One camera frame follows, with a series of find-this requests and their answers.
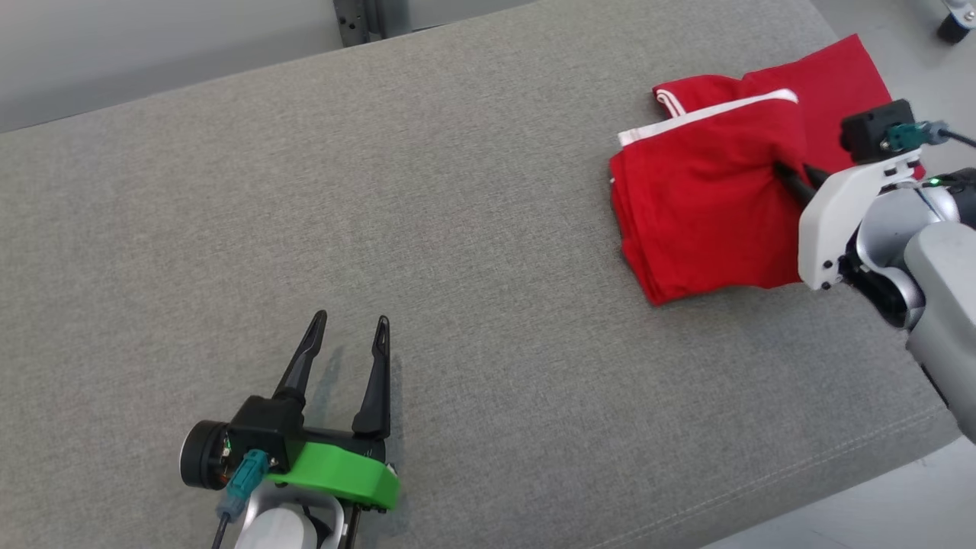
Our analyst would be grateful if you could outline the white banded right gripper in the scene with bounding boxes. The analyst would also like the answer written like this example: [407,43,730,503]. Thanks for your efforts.
[773,150,976,293]

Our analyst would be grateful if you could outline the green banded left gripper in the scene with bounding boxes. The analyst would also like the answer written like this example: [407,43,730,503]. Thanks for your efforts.
[180,310,400,512]

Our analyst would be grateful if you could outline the red white basketball jersey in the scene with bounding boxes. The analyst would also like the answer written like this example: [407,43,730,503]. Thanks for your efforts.
[652,34,925,181]

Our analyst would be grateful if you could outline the red white basketball shorts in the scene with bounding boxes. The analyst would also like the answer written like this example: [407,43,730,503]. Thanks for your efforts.
[609,89,811,307]

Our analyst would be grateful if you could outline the black caster wheel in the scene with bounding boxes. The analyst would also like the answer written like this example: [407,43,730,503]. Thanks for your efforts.
[936,0,976,45]

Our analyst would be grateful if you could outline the teal plug left arm cable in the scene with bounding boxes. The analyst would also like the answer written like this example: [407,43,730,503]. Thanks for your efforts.
[210,449,270,549]

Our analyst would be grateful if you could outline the dark grey perforated bracket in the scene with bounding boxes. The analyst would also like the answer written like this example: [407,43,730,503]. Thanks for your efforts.
[333,0,368,49]

